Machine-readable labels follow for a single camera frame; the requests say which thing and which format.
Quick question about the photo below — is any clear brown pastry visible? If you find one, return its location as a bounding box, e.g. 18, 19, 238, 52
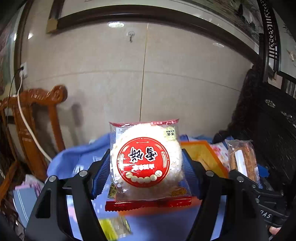
225, 140, 260, 184

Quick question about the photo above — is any round rice cake red label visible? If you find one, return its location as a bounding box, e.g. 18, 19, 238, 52
105, 119, 192, 211

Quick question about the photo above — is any right hand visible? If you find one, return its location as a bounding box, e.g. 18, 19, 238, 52
269, 226, 281, 235

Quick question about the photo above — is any blue patterned tablecloth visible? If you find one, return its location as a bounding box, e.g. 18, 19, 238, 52
26, 135, 226, 240

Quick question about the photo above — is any yellow green seed packet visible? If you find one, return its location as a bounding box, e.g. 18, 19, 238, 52
98, 215, 132, 240

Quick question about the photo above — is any floral tissue pack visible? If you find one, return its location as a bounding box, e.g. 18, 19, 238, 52
210, 143, 230, 172

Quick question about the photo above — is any orange cardboard box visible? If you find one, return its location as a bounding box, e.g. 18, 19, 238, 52
181, 141, 228, 178

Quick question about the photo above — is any carved wooden chair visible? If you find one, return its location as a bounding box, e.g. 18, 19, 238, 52
0, 84, 68, 202

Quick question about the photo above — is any white cable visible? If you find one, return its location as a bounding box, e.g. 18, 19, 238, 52
16, 69, 53, 162

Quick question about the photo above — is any black cable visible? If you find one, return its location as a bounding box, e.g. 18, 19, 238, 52
5, 67, 24, 130

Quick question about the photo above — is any wall power outlet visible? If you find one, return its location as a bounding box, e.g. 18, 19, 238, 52
20, 62, 28, 78

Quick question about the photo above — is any wall hook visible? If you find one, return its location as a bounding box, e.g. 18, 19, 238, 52
127, 31, 135, 43

